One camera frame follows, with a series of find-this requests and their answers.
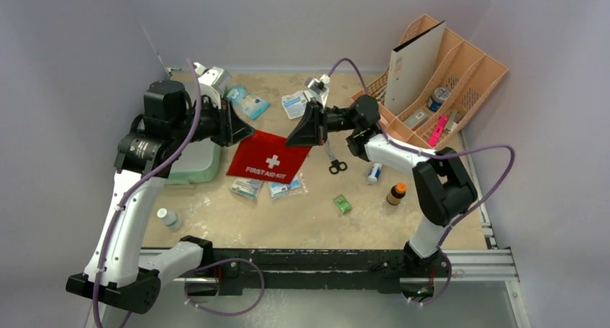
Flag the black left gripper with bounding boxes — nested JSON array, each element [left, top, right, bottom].
[[171, 94, 254, 147]]

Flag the white gauze dressing packet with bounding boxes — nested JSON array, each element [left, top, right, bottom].
[[281, 90, 308, 120]]

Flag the red first aid pouch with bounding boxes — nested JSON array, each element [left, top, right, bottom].
[[226, 131, 311, 184]]

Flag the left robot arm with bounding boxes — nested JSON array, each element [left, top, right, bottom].
[[66, 80, 254, 314]]

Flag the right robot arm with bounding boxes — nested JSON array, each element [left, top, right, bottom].
[[285, 95, 478, 275]]

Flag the green small medicine box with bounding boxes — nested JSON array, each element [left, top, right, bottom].
[[333, 194, 352, 215]]

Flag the blue white wipes packet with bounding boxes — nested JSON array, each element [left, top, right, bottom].
[[225, 86, 270, 120]]

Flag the mint green storage case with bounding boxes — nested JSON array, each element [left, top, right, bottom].
[[165, 140, 221, 186]]

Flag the green white mask packet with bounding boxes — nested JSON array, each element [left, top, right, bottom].
[[230, 177, 263, 199]]

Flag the clear zip bag of pads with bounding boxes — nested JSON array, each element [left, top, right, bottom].
[[268, 171, 309, 201]]

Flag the white blue bandage roll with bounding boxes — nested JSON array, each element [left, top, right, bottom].
[[367, 163, 383, 184]]

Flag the brown bottle orange cap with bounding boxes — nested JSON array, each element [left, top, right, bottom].
[[386, 182, 406, 206]]

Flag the grey box in organizer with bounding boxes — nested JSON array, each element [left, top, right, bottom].
[[404, 109, 429, 130]]

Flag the white folder in organizer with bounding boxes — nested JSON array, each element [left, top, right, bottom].
[[384, 20, 446, 116]]

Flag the pink marker in organizer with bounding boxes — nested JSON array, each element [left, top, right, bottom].
[[428, 114, 449, 148]]

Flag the pink desk organizer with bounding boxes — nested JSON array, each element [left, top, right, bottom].
[[368, 29, 509, 149]]

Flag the black handled medical scissors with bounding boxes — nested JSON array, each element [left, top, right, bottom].
[[324, 140, 348, 175]]

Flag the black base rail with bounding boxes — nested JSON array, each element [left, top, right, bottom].
[[187, 248, 450, 296]]

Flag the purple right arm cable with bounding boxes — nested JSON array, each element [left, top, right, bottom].
[[327, 57, 516, 308]]

